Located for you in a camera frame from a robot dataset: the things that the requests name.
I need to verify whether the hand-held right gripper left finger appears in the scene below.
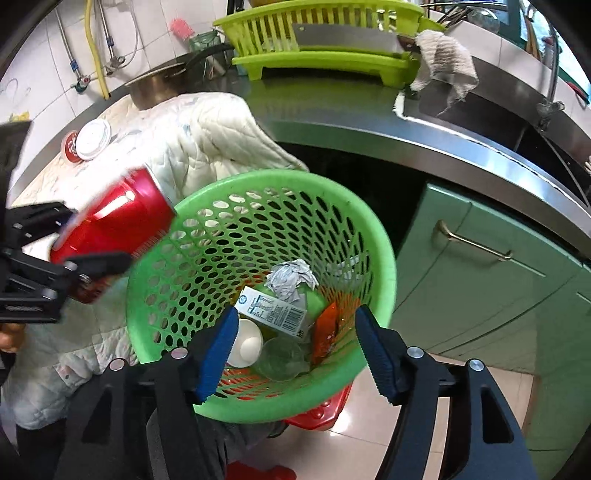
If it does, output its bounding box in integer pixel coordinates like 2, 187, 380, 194
53, 305, 241, 480

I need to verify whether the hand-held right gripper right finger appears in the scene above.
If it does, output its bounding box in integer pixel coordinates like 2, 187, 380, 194
355, 305, 541, 480

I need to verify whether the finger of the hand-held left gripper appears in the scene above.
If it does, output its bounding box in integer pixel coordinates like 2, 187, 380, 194
7, 202, 79, 250
0, 251, 132, 324

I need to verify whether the small white cup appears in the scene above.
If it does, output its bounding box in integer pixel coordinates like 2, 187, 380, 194
226, 318, 264, 368

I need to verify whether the orange snack wrapper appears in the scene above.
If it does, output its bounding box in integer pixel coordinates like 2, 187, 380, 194
310, 302, 340, 365

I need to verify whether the red soda can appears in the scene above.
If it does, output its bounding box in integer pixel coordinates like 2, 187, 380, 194
50, 167, 178, 304

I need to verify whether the clear plastic cup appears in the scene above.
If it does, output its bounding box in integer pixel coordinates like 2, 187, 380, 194
256, 336, 311, 383

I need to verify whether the green and white milk carton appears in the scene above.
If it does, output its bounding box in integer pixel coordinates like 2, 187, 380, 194
233, 286, 308, 340

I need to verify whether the white paper cup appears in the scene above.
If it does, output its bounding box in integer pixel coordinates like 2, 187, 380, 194
75, 119, 113, 161

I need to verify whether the paper ball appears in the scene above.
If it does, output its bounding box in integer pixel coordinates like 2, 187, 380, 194
264, 258, 320, 303

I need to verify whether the green plastic mesh basket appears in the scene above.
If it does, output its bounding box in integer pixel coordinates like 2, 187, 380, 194
126, 169, 398, 423

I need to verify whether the person's left hand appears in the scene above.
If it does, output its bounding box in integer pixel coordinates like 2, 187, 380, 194
0, 322, 23, 354

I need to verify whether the red round lid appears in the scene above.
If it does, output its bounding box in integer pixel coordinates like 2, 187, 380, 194
61, 130, 84, 164

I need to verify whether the red plastic stool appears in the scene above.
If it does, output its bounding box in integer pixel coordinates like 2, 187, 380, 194
226, 383, 354, 480

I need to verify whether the steel pot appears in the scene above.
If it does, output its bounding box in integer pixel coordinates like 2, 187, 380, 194
124, 44, 232, 110

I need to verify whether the white quilted printed mat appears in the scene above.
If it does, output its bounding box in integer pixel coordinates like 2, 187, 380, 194
9, 92, 310, 430

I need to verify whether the pink brush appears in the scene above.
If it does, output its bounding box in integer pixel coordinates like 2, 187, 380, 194
170, 17, 197, 40

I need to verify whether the steel sink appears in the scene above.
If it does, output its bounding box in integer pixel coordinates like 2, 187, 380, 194
397, 60, 591, 204

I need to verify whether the green plastic dish rack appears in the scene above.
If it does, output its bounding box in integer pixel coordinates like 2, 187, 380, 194
213, 0, 446, 88

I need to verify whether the white dishcloth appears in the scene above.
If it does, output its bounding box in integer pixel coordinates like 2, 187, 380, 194
409, 30, 480, 102

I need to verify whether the steel cleaver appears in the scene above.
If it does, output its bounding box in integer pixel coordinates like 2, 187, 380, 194
292, 23, 421, 54

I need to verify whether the steel faucet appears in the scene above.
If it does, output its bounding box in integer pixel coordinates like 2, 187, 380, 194
536, 18, 566, 130

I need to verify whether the window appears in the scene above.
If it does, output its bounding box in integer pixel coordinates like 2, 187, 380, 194
522, 0, 591, 93

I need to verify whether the green cabinet door with handle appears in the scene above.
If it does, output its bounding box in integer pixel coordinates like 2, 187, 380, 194
394, 182, 591, 467

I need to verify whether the braided metal hose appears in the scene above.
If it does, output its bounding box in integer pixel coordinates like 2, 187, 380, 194
55, 9, 88, 93
97, 0, 125, 70

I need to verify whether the yellow gas hose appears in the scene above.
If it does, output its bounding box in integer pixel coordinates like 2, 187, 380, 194
84, 0, 112, 100

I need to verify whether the metal cabinet handle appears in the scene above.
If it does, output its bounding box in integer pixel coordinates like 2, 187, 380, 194
431, 220, 513, 262

